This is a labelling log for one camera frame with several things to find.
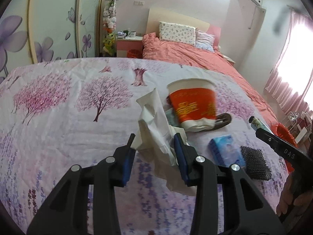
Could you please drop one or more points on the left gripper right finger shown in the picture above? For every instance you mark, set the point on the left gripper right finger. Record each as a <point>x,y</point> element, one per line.
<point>246,211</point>

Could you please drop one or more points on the white floral pillow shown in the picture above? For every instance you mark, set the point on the white floral pillow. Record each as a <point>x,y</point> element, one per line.
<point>177,33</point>

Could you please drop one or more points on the pink white nightstand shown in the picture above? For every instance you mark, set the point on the pink white nightstand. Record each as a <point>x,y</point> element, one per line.
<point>128,43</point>

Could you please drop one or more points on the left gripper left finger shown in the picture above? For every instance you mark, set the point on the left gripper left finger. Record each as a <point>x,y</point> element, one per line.
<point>64,211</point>

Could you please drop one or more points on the white wall socket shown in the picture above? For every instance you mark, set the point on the white wall socket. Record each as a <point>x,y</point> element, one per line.
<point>139,3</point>

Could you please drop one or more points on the white air conditioner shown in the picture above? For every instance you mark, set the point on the white air conditioner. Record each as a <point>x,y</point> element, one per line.
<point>241,28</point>

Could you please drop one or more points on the right bedside table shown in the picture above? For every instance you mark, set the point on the right bedside table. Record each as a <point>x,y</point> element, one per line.
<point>229,60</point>

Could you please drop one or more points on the black mesh pouch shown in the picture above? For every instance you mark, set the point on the black mesh pouch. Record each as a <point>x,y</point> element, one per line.
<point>256,166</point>

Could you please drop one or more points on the blue tissue pack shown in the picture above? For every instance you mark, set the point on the blue tissue pack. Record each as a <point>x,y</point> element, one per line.
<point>226,151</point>

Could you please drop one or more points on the pink curtain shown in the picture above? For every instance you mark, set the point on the pink curtain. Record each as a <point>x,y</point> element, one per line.
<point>290,81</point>

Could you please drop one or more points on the beige pink headboard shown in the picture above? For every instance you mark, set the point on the beige pink headboard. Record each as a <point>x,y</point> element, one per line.
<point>157,14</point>

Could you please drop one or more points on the small green tube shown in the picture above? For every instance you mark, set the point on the small green tube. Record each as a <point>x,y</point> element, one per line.
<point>257,123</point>

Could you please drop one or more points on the plush toy tower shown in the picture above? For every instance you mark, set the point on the plush toy tower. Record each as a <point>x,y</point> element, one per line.
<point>109,22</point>

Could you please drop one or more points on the floral sliding wardrobe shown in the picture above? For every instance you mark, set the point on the floral sliding wardrobe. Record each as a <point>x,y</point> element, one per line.
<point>35,31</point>

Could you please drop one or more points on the person's right hand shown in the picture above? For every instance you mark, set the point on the person's right hand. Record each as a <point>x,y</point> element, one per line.
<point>287,198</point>

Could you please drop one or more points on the wire rack with items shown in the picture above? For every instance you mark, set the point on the wire rack with items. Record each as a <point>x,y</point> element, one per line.
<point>299,125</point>

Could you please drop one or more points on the red instant noodle cup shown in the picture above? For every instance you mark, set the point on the red instant noodle cup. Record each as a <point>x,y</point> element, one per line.
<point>193,101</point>

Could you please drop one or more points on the red plastic trash bag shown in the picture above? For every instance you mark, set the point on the red plastic trash bag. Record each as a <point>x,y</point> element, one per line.
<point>283,133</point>

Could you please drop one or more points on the white tissue paper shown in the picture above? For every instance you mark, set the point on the white tissue paper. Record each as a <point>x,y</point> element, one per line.
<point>154,141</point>

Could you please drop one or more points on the white mug on nightstand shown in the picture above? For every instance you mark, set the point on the white mug on nightstand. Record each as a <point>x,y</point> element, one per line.
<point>132,34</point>

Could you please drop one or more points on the pink striped pillow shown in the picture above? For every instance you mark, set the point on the pink striped pillow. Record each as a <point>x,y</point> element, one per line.
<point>204,41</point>

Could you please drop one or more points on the floral tree bedsheet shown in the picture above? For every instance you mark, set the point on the floral tree bedsheet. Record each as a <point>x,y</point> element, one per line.
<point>79,111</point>

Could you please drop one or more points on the red trash bin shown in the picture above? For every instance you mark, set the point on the red trash bin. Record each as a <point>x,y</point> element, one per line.
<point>134,53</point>

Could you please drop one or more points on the coral pink duvet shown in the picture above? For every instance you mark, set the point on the coral pink duvet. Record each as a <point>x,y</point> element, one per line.
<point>180,53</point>

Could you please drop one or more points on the dark brown hair clip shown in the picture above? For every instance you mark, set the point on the dark brown hair clip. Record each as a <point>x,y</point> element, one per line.
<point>221,121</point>

